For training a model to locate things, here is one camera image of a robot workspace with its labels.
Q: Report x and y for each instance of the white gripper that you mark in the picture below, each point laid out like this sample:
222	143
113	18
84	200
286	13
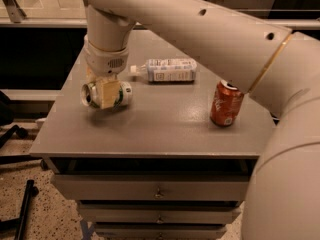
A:
104	61

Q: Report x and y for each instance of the grey drawer cabinet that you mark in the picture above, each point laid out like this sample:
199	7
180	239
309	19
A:
158	169

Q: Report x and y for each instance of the red coca-cola can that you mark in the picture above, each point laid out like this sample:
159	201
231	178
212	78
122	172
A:
226	104

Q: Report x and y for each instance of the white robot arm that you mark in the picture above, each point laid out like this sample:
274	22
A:
280	70

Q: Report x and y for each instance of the green white 7up can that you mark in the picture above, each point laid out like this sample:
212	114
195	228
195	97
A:
89	95

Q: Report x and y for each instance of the clear plastic bottle blue label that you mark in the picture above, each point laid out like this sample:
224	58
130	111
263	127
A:
166	70

